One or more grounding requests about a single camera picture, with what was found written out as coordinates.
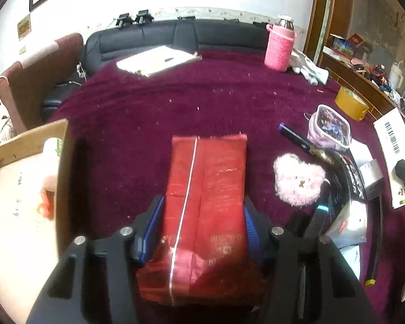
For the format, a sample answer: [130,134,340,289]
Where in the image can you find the cardboard box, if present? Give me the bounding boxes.
[0,119,78,311]

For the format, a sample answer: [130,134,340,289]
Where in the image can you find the black leather sofa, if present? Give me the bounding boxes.
[42,18,274,122]

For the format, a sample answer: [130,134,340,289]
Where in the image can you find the small red object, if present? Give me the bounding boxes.
[37,189,56,221]

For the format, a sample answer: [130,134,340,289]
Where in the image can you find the wooden shelf unit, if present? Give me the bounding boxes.
[319,34,405,122]

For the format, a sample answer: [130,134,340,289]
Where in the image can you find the black printed packet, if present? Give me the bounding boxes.
[326,155,368,217]

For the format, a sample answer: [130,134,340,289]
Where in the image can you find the gold wall plaque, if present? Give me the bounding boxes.
[18,13,32,40]

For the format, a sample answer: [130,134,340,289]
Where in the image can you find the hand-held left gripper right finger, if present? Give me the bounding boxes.
[244,206,379,324]

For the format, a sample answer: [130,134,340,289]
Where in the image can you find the bottle in pink knitted sleeve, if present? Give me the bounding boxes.
[264,15,297,72]

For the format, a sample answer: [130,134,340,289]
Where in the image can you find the brown fabric armchair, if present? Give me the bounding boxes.
[0,33,84,134]

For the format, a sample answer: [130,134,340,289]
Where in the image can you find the red foil packet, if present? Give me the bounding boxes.
[135,133,267,308]

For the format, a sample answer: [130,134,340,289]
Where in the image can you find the maroon velvet tablecloth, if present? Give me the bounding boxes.
[47,50,405,324]

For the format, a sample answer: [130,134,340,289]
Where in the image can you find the wooden door frame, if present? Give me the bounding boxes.
[304,0,350,68]

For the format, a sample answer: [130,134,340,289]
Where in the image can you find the white notebook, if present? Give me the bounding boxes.
[116,45,203,77]

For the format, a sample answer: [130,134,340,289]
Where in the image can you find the black clamp device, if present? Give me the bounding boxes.
[135,10,155,26]
[116,13,136,29]

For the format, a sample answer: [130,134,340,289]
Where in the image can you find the white cloth gloves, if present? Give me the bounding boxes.
[288,49,330,86]

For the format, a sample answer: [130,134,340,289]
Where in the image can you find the white jug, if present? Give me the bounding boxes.
[390,61,405,90]

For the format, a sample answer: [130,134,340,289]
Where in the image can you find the yellow tape roll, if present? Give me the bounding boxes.
[334,86,369,121]

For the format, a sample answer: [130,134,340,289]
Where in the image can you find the green white medicine box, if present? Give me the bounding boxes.
[373,108,405,210]

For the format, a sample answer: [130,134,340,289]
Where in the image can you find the pink fluffy plush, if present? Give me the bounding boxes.
[273,153,326,207]

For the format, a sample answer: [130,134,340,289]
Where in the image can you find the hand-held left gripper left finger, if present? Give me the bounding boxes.
[25,194,166,324]

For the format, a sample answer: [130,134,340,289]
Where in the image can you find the black marker purple cap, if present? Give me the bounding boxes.
[278,122,319,154]

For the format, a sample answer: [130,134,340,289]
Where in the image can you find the pink clear pencil pouch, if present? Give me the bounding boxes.
[306,104,352,152]

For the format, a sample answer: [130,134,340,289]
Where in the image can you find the small white grey box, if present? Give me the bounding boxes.
[358,158,385,200]

